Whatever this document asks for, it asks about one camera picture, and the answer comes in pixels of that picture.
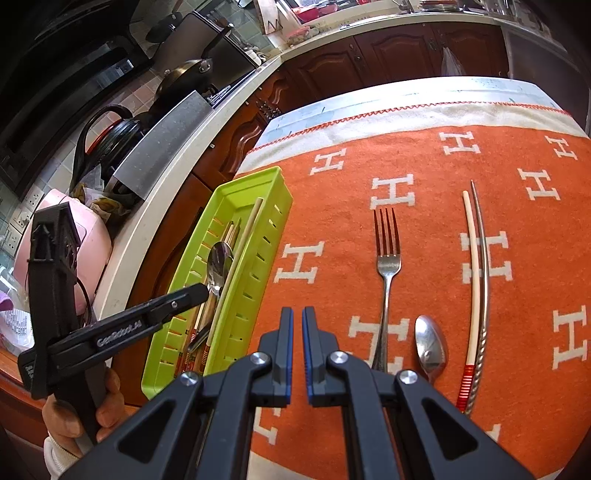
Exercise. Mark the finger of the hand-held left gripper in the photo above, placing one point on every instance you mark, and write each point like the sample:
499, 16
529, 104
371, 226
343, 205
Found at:
182, 302

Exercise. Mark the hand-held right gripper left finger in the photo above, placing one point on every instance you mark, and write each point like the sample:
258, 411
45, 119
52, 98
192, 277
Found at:
290, 360

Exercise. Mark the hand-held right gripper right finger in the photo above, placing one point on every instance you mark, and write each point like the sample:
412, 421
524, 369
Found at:
307, 360

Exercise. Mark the large metal spoon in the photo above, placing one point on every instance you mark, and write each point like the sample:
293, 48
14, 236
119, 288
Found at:
219, 267

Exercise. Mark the green plastic utensil tray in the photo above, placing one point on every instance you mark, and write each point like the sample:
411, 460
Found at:
258, 277

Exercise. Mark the metal fork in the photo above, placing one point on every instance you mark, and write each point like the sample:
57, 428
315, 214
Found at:
388, 267

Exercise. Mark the small metal spoon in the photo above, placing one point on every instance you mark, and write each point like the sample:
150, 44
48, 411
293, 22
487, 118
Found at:
430, 344

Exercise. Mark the person's left hand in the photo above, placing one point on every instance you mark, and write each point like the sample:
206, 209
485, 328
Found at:
62, 424

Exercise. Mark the purple cloth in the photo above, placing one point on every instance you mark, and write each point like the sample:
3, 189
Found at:
7, 302

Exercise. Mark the white printed bag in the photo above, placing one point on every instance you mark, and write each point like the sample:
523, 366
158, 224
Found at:
16, 327

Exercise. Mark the pink rice cooker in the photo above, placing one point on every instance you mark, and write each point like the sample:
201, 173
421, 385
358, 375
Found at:
90, 249

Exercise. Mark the crumpled yellowish plastic bag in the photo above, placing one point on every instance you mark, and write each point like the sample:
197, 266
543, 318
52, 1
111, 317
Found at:
94, 198

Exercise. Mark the steel splash plate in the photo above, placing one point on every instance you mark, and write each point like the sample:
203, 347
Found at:
161, 138

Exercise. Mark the orange patterned blanket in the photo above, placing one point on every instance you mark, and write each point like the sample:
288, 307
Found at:
346, 194

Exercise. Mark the black kettle with red trim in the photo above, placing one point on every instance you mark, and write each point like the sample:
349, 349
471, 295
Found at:
117, 134

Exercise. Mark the black range hood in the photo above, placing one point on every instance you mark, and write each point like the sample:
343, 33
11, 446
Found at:
55, 83

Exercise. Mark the black pot with lid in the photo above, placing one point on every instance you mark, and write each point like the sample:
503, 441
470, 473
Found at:
184, 78

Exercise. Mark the stainless steel pot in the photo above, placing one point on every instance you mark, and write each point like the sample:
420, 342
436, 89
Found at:
221, 60

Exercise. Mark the small hanging plastic bag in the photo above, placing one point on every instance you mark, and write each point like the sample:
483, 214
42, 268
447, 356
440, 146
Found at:
450, 62

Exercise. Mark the white wall socket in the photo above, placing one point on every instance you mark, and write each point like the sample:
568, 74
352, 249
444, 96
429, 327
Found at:
10, 240
21, 219
33, 201

